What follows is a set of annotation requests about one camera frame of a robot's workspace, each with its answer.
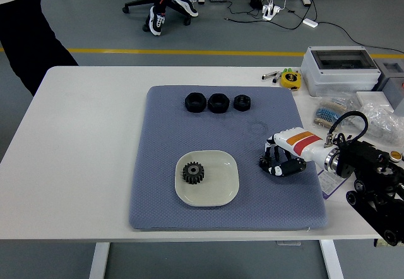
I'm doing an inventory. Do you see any white flat box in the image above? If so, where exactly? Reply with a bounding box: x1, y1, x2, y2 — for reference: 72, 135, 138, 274
355, 90, 395, 109

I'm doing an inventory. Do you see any white table leg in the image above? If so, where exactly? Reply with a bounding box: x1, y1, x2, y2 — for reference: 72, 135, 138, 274
318, 239, 345, 279
88, 242, 110, 279

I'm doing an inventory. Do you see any clear plastic bag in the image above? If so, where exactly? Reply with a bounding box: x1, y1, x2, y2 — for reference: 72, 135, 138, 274
317, 91, 360, 112

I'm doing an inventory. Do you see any large black gear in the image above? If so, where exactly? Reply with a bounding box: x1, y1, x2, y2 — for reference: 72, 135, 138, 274
182, 161, 208, 185

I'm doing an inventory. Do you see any purple edged label card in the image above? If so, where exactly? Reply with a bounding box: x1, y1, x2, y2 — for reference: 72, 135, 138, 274
317, 168, 348, 201

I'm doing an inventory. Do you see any small black hex nut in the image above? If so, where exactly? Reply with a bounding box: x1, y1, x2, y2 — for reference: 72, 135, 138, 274
233, 95, 253, 113

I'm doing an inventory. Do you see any grey electrical enclosure box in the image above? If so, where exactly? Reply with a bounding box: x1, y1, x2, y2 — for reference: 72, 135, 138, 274
299, 45, 382, 97

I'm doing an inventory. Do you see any black floor cable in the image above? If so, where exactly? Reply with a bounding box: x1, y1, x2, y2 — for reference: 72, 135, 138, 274
224, 0, 404, 54

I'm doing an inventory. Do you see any large black hex nut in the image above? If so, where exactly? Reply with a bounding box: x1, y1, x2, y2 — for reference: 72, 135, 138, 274
207, 93, 230, 114
184, 92, 208, 113

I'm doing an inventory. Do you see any bag of clear parts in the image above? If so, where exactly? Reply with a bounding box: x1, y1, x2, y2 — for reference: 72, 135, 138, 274
359, 102, 404, 149

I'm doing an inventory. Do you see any standing person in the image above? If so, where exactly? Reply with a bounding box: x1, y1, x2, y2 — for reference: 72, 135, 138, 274
0, 0, 80, 97

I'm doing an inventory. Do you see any white square plate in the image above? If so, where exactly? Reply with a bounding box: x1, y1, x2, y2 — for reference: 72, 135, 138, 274
174, 150, 240, 208

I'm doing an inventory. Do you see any white power strip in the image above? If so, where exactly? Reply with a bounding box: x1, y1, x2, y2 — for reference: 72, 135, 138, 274
262, 4, 282, 21

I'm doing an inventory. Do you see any yellow tape measure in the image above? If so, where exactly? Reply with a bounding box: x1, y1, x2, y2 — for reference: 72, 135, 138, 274
280, 72, 302, 90

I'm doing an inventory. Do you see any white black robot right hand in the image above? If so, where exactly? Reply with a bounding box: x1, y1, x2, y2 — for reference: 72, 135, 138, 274
258, 127, 332, 177

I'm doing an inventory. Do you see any blue resistor tape strip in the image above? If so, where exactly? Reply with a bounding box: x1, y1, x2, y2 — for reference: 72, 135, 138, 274
314, 99, 348, 129

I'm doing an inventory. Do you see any grey metal device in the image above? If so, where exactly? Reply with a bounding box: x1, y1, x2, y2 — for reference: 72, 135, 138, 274
372, 60, 404, 117

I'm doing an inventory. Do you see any blue-grey textured mat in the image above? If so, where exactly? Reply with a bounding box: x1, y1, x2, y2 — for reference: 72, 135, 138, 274
128, 85, 328, 231

